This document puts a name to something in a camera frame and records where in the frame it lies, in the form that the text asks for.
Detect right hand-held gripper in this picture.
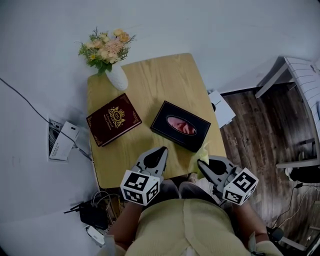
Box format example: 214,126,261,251
196,155,259,207

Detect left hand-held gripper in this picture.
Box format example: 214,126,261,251
120,146,169,207

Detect pale yellow cloth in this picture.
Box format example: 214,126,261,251
188,141,211,180

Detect black tissue box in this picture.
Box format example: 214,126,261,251
149,100,212,153

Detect person's right forearm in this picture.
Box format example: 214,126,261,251
231,201,268,243

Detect person's left forearm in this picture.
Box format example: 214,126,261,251
108,201,143,251

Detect white floor box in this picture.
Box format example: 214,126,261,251
208,90,237,129

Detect white wiring box cover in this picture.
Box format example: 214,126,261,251
49,121,81,161

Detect person's legs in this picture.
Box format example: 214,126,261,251
158,178,222,205

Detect maroon book with gold print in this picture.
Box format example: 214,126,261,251
86,93,143,148

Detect person's pale yellow top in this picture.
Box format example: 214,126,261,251
96,198,285,256

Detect black router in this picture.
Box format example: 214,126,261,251
63,202,111,230

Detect black bag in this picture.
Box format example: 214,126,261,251
284,165,320,185

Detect black device with grey tube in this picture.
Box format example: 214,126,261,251
266,226,320,252

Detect white modem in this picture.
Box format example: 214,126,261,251
85,224,106,247

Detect white textured vase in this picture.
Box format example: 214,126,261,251
104,64,129,91

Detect peach and yellow flower bouquet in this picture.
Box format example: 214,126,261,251
74,26,137,76

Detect white desk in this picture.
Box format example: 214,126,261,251
254,56,320,169

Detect tangle of cables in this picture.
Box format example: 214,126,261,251
89,190,125,221

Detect black floor cable with plug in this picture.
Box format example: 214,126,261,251
271,182,320,227

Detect open wall wiring box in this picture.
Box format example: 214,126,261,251
47,118,63,161

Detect grey wall cable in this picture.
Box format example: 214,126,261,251
0,77,93,162

